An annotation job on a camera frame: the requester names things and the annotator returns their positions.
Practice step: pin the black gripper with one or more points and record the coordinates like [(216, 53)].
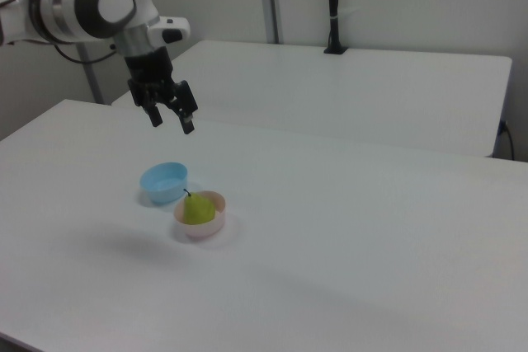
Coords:
[(148, 67)]

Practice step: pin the green pear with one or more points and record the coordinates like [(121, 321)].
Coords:
[(199, 209)]

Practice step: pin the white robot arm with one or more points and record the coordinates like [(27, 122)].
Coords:
[(82, 1)]

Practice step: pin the blue plastic bowl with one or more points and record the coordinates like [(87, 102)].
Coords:
[(164, 185)]

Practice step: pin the pink plastic bowl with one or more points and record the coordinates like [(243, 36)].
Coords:
[(202, 226)]

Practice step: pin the black camera pole with clamp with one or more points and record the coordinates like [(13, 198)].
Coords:
[(334, 10)]

